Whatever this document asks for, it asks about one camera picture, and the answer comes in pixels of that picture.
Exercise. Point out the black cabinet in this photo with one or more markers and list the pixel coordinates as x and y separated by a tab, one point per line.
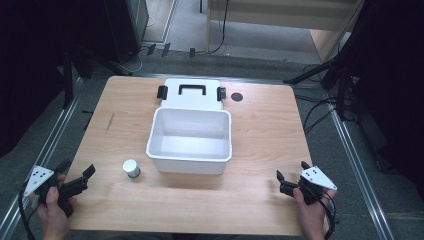
126	26

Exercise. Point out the person's left hand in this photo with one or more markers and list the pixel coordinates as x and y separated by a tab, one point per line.
53	213

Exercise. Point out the dark round table grommet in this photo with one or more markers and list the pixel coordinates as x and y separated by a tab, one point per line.
237	97

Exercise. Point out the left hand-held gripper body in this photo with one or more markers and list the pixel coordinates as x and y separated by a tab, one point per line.
38	178

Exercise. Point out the black metal stand leg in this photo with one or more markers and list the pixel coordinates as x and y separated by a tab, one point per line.
68	80

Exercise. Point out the person's right hand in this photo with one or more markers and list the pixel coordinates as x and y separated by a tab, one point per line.
311	216

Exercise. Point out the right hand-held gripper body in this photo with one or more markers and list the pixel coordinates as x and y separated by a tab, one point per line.
316	178

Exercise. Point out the white plastic storage box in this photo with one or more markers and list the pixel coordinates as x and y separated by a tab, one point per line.
190	140

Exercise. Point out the small can white lid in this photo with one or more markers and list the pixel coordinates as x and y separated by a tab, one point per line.
130	167

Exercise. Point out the black metal stand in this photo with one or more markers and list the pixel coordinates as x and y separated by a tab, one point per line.
340	66

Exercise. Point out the small black floor bracket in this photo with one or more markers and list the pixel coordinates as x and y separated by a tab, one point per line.
192	52
166	49
151	49

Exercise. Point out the dark curtain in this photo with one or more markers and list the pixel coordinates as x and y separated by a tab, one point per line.
30	66

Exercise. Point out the aluminium floor rail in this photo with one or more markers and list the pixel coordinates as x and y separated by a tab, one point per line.
360	173
50	143

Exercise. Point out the light wooden desk frame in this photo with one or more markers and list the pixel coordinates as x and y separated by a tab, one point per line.
266	16

